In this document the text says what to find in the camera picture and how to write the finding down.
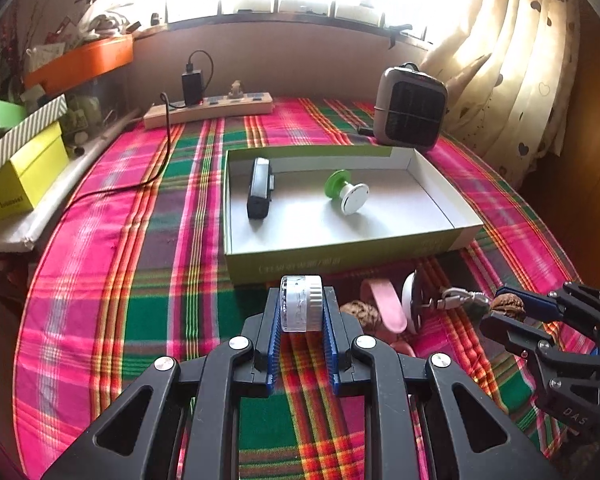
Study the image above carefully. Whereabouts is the white round gadget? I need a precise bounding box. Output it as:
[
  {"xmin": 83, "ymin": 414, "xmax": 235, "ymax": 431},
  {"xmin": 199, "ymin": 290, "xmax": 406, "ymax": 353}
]
[{"xmin": 401, "ymin": 271, "xmax": 434, "ymax": 334}]

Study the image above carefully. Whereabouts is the black usb cable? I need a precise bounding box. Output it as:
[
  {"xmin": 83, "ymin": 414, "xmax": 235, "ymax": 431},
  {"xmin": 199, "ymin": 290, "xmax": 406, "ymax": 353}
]
[{"xmin": 185, "ymin": 50, "xmax": 215, "ymax": 92}]

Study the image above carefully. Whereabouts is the black window latch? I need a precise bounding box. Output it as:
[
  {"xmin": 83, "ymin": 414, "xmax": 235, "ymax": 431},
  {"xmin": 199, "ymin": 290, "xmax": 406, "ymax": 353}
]
[{"xmin": 387, "ymin": 24, "xmax": 414, "ymax": 50}]

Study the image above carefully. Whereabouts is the striped box lid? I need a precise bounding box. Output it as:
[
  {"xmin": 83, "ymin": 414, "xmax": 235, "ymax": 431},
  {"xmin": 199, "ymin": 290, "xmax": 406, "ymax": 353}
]
[{"xmin": 0, "ymin": 94, "xmax": 70, "ymax": 187}]

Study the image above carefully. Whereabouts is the pink plastic clip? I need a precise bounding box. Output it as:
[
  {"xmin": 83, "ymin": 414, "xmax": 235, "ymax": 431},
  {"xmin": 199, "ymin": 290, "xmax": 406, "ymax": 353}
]
[{"xmin": 360, "ymin": 279, "xmax": 409, "ymax": 334}]

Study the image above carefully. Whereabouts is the green cardboard box tray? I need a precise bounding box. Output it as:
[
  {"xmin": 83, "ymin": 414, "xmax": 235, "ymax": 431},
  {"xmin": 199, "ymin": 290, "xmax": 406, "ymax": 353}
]
[{"xmin": 223, "ymin": 145, "xmax": 485, "ymax": 287}]

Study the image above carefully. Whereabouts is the brown walnut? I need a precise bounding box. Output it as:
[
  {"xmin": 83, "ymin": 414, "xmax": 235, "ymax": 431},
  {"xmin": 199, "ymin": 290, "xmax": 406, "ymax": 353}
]
[
  {"xmin": 490, "ymin": 293, "xmax": 526, "ymax": 319},
  {"xmin": 339, "ymin": 300, "xmax": 377, "ymax": 331}
]

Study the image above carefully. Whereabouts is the cream heart-print curtain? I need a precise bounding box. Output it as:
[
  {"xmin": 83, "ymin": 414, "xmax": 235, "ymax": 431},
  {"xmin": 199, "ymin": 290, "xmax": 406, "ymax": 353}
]
[{"xmin": 420, "ymin": 0, "xmax": 582, "ymax": 187}]

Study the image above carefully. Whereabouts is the green and white spool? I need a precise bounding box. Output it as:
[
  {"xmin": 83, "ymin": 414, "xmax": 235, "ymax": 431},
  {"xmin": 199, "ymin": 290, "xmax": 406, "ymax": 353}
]
[{"xmin": 324, "ymin": 169, "xmax": 370, "ymax": 216}]

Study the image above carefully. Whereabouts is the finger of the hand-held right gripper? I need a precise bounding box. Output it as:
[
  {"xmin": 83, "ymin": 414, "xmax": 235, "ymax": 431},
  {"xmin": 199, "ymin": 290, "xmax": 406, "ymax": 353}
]
[
  {"xmin": 480, "ymin": 314, "xmax": 600, "ymax": 377},
  {"xmin": 495, "ymin": 281, "xmax": 600, "ymax": 336}
]

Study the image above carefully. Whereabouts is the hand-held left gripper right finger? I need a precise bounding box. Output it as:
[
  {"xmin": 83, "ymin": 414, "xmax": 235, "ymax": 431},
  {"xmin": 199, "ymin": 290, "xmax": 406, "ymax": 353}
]
[{"xmin": 321, "ymin": 286, "xmax": 563, "ymax": 480}]

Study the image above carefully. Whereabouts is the green paper box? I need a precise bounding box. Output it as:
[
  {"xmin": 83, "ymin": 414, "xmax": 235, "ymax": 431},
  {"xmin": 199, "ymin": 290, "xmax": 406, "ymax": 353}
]
[{"xmin": 0, "ymin": 99, "xmax": 27, "ymax": 144}]

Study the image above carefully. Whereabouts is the black rectangular device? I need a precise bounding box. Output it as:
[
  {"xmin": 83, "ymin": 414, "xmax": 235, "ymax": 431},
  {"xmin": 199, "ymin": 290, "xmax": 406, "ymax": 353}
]
[{"xmin": 246, "ymin": 158, "xmax": 276, "ymax": 220}]

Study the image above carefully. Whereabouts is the black power cord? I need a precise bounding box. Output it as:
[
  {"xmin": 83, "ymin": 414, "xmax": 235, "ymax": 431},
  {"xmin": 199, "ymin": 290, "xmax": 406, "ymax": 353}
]
[{"xmin": 66, "ymin": 92, "xmax": 175, "ymax": 207}]

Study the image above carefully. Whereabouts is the grey space heater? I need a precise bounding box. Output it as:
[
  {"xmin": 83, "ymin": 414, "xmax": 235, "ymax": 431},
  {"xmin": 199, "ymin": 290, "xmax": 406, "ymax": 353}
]
[{"xmin": 373, "ymin": 63, "xmax": 449, "ymax": 152}]

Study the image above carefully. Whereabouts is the yellow-green shoebox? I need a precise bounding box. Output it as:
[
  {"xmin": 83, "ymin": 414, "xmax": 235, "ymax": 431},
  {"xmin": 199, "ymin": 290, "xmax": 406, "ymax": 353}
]
[{"xmin": 0, "ymin": 121, "xmax": 71, "ymax": 226}]

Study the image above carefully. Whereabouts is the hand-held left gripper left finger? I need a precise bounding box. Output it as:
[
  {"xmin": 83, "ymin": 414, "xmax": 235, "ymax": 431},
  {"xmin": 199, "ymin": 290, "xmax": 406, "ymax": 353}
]
[{"xmin": 40, "ymin": 287, "xmax": 287, "ymax": 480}]

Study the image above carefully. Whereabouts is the pink green plaid tablecloth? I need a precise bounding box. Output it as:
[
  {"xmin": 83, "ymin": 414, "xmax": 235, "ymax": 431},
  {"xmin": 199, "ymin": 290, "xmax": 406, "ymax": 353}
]
[{"xmin": 12, "ymin": 97, "xmax": 600, "ymax": 480}]

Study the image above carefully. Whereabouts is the black charger adapter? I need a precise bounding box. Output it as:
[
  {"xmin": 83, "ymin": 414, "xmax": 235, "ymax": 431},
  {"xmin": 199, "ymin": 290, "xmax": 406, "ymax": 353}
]
[{"xmin": 181, "ymin": 62, "xmax": 205, "ymax": 109}]

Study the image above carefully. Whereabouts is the beige power strip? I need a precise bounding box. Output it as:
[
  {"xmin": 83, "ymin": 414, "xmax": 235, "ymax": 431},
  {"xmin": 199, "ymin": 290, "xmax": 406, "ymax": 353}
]
[{"xmin": 144, "ymin": 91, "xmax": 274, "ymax": 130}]

